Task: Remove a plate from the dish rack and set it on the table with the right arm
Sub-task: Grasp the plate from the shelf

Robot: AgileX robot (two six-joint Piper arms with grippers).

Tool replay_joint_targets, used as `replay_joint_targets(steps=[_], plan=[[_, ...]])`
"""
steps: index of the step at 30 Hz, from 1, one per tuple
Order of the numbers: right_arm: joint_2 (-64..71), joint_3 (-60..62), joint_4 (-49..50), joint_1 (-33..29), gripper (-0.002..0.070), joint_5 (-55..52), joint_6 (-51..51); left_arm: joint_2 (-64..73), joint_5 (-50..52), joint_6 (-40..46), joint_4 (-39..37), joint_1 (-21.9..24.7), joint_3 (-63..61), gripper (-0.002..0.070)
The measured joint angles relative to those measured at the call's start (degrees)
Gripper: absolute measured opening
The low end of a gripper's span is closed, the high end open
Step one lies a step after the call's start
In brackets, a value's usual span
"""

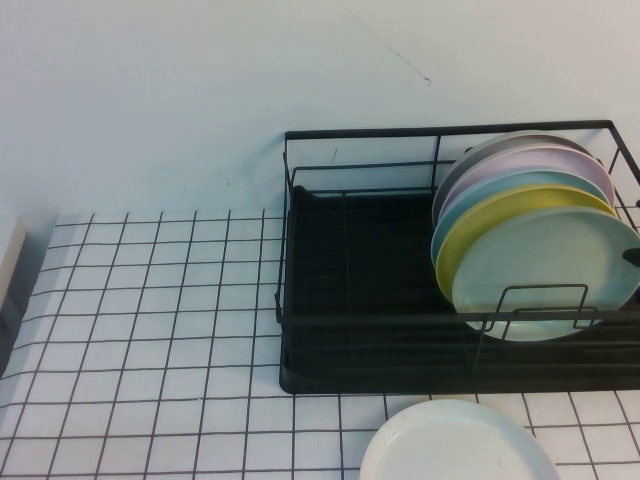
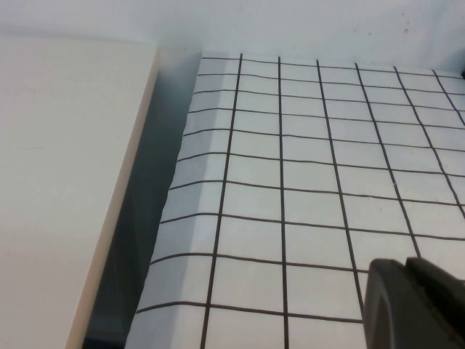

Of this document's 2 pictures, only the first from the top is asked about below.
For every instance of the mint green plate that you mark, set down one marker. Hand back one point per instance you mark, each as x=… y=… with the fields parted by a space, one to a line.
x=550 y=260

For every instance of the pink plate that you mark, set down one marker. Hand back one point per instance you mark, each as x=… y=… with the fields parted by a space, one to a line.
x=550 y=160

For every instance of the light blue plate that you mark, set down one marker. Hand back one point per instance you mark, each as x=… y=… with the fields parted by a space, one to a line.
x=525 y=180

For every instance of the yellow plate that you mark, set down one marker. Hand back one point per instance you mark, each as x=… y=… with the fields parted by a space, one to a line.
x=480 y=222

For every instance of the grey plate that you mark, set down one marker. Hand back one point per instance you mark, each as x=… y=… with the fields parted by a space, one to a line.
x=477 y=154

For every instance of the white plate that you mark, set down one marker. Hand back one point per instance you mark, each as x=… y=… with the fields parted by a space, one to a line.
x=450 y=445

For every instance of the black plastic drip tray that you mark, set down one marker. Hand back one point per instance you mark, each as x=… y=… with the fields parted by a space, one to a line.
x=375 y=240

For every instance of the white black-grid tablecloth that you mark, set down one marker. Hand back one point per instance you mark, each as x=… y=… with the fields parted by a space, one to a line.
x=150 y=350

